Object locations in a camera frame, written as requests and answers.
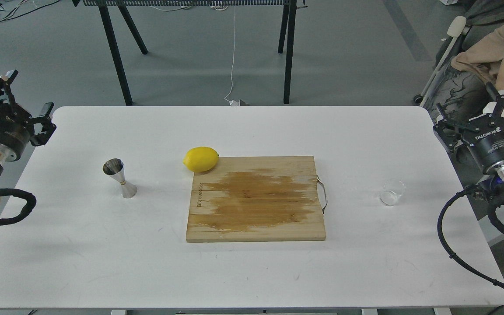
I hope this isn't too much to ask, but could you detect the steel double jigger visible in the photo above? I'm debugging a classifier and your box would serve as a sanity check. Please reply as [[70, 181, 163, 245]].
[[102, 159, 138, 199]]

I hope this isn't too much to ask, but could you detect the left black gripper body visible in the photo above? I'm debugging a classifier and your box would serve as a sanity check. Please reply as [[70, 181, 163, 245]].
[[0, 116, 32, 163]]

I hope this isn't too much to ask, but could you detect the wooden cutting board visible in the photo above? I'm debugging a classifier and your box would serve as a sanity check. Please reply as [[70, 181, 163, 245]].
[[186, 156, 326, 243]]

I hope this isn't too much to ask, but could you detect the white office chair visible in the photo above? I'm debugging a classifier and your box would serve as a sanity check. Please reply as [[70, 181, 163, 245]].
[[413, 16, 471, 106]]

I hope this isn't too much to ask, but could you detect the yellow lemon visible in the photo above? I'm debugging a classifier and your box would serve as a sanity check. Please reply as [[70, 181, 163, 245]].
[[183, 146, 219, 173]]

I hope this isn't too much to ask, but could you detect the small clear glass cup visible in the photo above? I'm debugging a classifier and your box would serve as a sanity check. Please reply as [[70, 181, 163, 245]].
[[378, 178, 406, 206]]

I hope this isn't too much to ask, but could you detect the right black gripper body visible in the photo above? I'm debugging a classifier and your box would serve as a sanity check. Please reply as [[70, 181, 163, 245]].
[[461, 115, 504, 175]]

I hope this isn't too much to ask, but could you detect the white hanging cable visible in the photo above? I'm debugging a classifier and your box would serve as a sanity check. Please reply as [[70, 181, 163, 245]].
[[224, 0, 249, 107]]

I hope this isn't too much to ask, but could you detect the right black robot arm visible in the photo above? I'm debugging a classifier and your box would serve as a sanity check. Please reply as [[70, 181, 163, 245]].
[[433, 83, 504, 289]]

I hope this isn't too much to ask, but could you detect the black metal frame table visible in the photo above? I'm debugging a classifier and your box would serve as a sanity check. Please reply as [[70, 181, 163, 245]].
[[72, 0, 308, 106]]

